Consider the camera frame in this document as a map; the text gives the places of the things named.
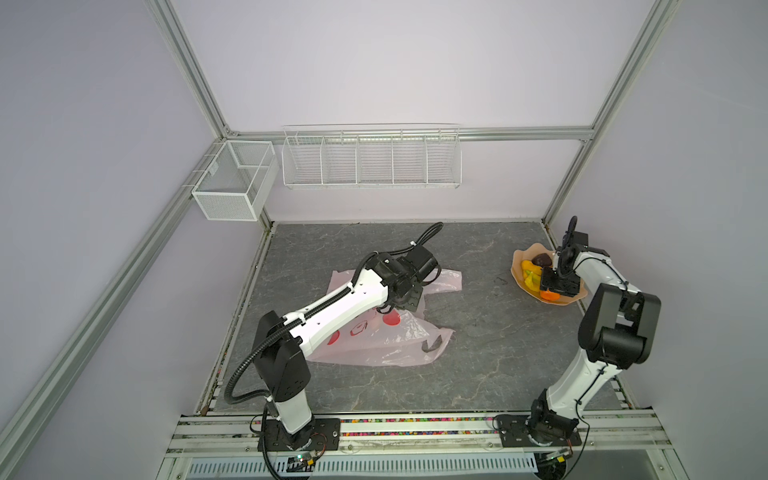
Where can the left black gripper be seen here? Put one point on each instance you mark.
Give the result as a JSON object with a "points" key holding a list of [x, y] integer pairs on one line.
{"points": [[413, 305]]}

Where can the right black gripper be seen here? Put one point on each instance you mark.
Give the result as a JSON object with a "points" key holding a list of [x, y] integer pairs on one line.
{"points": [[572, 290]]}

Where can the orange toy tangerine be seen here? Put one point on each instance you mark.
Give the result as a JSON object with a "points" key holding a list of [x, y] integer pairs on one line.
{"points": [[549, 296]]}

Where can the pink printed plastic bag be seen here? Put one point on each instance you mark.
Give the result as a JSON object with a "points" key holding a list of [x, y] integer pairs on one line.
{"points": [[399, 338]]}

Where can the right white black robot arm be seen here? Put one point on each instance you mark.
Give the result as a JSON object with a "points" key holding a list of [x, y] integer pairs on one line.
{"points": [[616, 332]]}

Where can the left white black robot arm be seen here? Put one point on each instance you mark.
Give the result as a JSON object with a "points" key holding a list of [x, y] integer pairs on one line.
{"points": [[276, 368]]}

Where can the dark purple toy fruit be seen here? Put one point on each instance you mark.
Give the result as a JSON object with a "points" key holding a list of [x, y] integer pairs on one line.
{"points": [[542, 260]]}

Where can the yellow green toy mango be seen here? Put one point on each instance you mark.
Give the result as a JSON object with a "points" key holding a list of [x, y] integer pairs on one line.
{"points": [[532, 282]]}

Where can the peach plastic fruit bowl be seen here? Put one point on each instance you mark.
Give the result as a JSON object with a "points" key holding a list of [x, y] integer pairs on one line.
{"points": [[528, 254]]}

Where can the small white mesh basket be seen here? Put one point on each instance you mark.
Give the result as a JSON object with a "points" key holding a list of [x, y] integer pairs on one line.
{"points": [[237, 181]]}

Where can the long white wire basket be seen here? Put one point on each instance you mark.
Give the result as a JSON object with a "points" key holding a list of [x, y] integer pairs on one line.
{"points": [[372, 156]]}

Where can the aluminium frame profiles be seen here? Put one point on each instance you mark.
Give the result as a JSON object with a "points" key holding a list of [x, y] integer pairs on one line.
{"points": [[36, 411]]}

